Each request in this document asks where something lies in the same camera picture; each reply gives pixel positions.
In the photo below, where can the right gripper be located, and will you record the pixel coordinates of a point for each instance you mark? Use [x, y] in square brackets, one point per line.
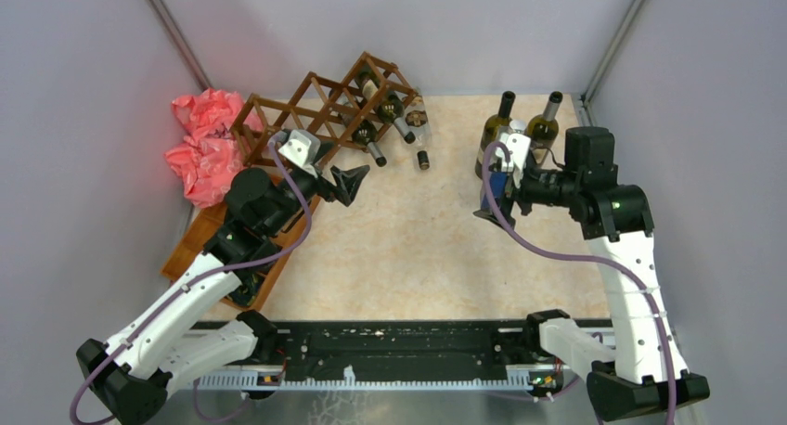
[520, 188]

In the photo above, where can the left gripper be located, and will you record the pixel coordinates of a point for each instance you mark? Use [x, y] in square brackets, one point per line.
[346, 183]

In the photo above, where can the blue square glass bottle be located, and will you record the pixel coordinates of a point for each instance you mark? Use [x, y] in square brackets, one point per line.
[498, 179]

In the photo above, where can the dark green wine bottle front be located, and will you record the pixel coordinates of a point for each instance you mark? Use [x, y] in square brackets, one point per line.
[366, 133]

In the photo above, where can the dark green wine bottle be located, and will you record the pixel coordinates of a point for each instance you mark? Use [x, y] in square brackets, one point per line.
[366, 133]
[390, 109]

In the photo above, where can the brown wooden wine rack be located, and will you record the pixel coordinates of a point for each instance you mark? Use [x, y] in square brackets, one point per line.
[312, 109]

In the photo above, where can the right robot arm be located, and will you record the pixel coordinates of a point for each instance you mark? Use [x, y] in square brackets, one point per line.
[643, 372]

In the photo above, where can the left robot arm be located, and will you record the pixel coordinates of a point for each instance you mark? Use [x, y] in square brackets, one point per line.
[136, 370]

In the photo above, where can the dark wine bottle back left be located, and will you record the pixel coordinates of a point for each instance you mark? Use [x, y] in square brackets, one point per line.
[492, 126]

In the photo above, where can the clear labelled liquor bottle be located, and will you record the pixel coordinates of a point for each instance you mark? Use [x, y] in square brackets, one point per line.
[418, 121]

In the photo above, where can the dark wine bottle back right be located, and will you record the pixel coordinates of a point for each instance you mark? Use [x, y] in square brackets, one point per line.
[543, 129]

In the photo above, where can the pink plastic bag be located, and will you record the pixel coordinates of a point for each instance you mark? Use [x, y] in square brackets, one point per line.
[208, 158]

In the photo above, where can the wooden compartment tray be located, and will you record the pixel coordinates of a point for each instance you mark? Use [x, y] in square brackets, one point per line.
[204, 225]

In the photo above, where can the rolled dark belt lower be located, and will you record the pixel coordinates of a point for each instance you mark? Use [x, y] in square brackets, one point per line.
[249, 296]

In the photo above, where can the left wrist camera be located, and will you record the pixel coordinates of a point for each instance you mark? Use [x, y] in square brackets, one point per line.
[300, 148]

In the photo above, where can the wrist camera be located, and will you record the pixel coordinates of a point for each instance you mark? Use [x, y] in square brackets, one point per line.
[300, 148]
[515, 155]

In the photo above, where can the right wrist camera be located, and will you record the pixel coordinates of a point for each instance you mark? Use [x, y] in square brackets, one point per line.
[515, 155]

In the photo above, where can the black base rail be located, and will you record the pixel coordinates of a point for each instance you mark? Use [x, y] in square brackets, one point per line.
[257, 356]

